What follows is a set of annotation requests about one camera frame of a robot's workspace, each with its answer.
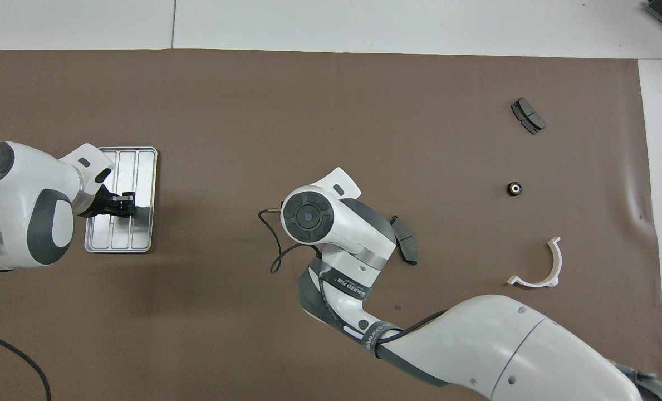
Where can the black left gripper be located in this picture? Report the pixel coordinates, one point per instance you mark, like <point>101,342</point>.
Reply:
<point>99,205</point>

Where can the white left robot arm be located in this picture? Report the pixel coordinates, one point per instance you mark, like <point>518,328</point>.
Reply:
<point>24,184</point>

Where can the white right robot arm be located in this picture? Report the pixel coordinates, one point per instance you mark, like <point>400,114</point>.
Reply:
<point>475,345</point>

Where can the silver metal tray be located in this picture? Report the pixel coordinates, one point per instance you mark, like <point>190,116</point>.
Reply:
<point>141,234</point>

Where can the brown table mat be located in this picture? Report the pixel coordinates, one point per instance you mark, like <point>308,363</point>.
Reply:
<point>253,111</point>

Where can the dark grey brake pad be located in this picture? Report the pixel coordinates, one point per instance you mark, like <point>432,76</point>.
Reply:
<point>528,116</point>
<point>407,245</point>

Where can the white curved plastic bracket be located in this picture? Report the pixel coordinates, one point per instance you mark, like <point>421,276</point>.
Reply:
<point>557,262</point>

